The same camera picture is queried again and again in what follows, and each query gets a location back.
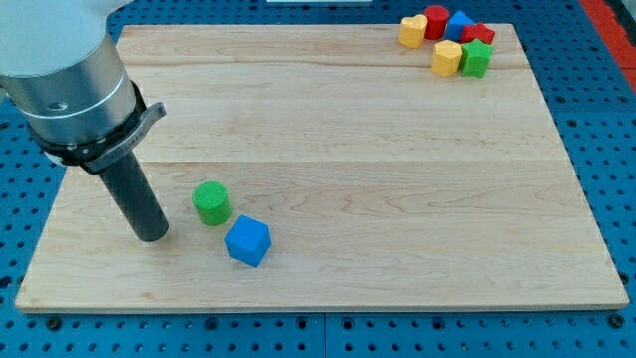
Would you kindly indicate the red cylinder block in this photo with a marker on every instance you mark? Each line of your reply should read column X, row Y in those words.
column 437, row 17

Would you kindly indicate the yellow heart block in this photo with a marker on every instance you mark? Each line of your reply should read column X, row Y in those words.
column 412, row 30

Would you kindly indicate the wooden board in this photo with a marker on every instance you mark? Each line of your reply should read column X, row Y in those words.
column 385, row 187

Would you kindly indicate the green star block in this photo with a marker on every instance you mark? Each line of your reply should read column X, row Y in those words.
column 476, row 57

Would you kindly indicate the yellow hexagon block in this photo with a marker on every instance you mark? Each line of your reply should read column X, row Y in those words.
column 446, row 58

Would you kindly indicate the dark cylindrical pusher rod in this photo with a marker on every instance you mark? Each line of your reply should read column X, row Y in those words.
column 129, row 187

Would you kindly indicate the red star block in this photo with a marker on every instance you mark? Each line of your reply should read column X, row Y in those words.
column 478, row 31

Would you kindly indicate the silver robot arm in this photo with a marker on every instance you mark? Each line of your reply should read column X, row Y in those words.
column 60, row 67

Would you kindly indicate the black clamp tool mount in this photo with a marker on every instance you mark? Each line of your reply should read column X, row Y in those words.
column 103, row 151

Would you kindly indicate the blue triangle block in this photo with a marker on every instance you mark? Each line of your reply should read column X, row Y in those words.
column 455, row 26

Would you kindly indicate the green cylinder block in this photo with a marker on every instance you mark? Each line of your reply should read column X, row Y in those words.
column 212, row 202

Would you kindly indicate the blue cube block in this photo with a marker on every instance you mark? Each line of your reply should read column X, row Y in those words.
column 248, row 240

